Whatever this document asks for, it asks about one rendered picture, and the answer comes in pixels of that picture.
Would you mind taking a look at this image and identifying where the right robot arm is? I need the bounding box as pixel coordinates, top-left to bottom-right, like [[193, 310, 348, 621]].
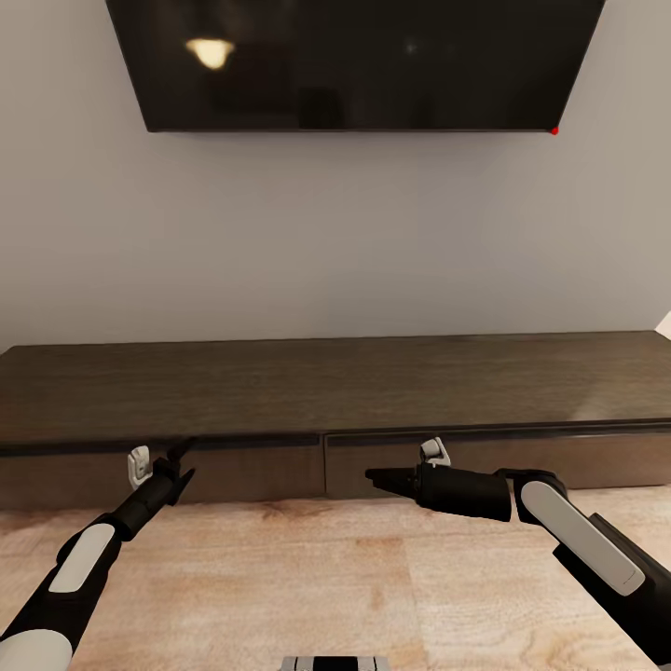
[[365, 437, 671, 671]]

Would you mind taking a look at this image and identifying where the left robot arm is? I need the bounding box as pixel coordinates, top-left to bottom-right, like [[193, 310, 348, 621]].
[[0, 436, 197, 671]]

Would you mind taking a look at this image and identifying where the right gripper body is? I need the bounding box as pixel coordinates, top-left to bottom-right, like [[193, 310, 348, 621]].
[[419, 461, 480, 517]]

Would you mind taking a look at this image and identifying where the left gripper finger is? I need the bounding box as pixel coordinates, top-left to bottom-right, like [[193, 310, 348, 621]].
[[179, 469, 195, 495], [167, 436, 197, 467]]

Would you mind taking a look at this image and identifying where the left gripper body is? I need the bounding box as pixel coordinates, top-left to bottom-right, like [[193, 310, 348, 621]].
[[130, 458, 180, 519]]

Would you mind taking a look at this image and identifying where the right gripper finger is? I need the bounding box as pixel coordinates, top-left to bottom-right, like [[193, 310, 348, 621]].
[[365, 464, 421, 492], [373, 481, 420, 505]]

